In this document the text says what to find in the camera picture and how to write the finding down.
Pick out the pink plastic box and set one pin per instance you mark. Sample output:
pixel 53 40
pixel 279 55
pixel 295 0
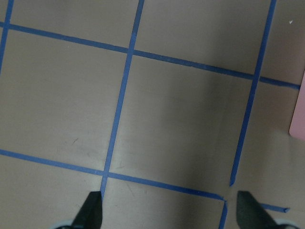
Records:
pixel 297 127

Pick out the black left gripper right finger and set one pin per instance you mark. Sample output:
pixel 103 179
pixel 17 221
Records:
pixel 250 214

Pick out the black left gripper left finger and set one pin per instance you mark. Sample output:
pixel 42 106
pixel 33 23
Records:
pixel 90 214

